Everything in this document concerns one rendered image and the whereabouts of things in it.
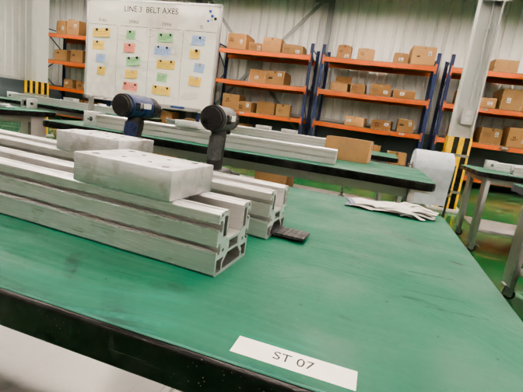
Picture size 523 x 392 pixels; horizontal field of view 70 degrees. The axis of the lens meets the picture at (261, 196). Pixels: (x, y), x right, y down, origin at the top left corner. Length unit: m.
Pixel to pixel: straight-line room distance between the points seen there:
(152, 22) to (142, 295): 3.84
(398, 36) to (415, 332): 11.00
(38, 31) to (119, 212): 8.71
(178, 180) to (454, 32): 11.11
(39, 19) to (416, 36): 8.77
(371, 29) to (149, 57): 8.13
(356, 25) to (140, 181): 11.09
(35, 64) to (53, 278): 8.91
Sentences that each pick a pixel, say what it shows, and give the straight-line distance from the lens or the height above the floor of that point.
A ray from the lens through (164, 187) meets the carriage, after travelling 0.49.
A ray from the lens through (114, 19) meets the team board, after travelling 4.44.
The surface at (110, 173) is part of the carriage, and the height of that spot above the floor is 0.89.
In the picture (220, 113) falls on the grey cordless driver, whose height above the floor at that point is 0.98.
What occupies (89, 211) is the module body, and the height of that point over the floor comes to 0.82.
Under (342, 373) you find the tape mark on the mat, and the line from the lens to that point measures 0.36.
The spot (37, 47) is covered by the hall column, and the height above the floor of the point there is 1.75.
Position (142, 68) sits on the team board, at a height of 1.31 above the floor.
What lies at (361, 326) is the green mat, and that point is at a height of 0.78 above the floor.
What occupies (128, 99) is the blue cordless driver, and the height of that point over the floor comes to 0.98.
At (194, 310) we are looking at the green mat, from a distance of 0.41.
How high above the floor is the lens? 0.98
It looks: 12 degrees down
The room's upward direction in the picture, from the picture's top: 8 degrees clockwise
